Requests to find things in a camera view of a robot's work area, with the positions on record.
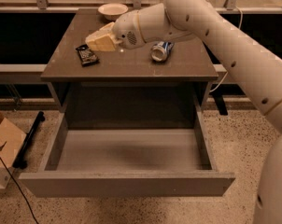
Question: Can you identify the black cable on floor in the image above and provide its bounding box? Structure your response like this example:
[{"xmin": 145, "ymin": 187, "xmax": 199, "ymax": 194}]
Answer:
[{"xmin": 0, "ymin": 144, "xmax": 41, "ymax": 224}]

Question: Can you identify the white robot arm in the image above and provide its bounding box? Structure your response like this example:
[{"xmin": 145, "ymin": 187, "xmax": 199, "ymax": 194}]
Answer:
[{"xmin": 85, "ymin": 0, "xmax": 282, "ymax": 224}]

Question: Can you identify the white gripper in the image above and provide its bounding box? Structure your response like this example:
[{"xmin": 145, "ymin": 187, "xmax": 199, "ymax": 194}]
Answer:
[{"xmin": 85, "ymin": 11, "xmax": 145, "ymax": 51}]

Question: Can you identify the cardboard box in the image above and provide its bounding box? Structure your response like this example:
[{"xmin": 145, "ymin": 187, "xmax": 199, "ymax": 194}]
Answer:
[{"xmin": 0, "ymin": 112, "xmax": 26, "ymax": 189}]

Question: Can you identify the blue crushed soda can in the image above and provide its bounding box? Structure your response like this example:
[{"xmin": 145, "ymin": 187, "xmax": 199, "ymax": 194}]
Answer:
[{"xmin": 150, "ymin": 41, "xmax": 174, "ymax": 62}]

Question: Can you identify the open grey top drawer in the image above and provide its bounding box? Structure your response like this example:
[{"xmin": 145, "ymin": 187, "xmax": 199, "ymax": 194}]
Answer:
[{"xmin": 21, "ymin": 85, "xmax": 235, "ymax": 197}]

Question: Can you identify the black table leg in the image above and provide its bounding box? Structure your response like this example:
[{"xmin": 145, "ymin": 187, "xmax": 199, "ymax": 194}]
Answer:
[{"xmin": 210, "ymin": 86, "xmax": 228, "ymax": 116}]

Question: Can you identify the grey drawer cabinet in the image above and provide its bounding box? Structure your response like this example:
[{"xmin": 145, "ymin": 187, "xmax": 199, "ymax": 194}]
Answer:
[{"xmin": 41, "ymin": 9, "xmax": 217, "ymax": 130}]

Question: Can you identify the black bar on floor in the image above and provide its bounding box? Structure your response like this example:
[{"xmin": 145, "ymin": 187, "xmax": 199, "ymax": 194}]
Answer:
[{"xmin": 13, "ymin": 111, "xmax": 45, "ymax": 169}]

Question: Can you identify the white ceramic bowl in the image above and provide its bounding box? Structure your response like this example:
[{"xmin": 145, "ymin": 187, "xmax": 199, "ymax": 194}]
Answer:
[{"xmin": 98, "ymin": 3, "xmax": 128, "ymax": 21}]

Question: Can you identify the white hanging cable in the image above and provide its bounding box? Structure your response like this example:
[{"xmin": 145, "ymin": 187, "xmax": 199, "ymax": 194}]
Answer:
[{"xmin": 208, "ymin": 7, "xmax": 244, "ymax": 94}]

